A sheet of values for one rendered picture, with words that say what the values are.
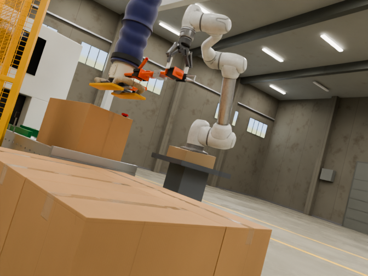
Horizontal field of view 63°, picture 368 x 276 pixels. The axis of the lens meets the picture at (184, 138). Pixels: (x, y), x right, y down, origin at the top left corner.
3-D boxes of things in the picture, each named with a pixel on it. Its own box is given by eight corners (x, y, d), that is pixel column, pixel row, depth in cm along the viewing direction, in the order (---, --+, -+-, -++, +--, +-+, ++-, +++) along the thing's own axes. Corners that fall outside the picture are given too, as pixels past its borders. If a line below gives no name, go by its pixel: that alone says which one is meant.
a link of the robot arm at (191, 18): (177, 24, 177) (198, 27, 173) (184, 0, 178) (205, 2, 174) (183, 33, 187) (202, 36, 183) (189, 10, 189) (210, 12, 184)
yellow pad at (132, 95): (110, 94, 235) (112, 88, 236) (121, 98, 242) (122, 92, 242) (134, 95, 210) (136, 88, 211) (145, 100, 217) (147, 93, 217)
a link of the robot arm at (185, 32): (178, 27, 181) (175, 36, 180) (188, 25, 174) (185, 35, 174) (188, 35, 187) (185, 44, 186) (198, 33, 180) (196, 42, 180)
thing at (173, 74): (163, 74, 177) (166, 67, 177) (172, 79, 182) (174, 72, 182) (172, 74, 170) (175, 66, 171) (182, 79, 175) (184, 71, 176)
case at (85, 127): (34, 144, 242) (50, 97, 246) (78, 154, 273) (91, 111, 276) (73, 159, 204) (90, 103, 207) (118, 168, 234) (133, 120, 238)
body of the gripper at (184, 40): (186, 43, 186) (182, 57, 185) (176, 36, 180) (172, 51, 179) (194, 42, 180) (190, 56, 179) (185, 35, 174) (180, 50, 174)
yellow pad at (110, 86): (88, 85, 222) (90, 78, 223) (100, 90, 229) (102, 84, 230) (110, 85, 197) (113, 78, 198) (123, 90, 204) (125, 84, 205)
